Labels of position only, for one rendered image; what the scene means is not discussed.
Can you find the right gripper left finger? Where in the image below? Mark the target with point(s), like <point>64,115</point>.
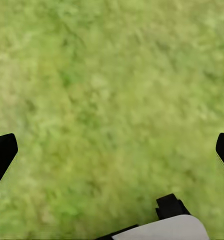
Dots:
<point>8,150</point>

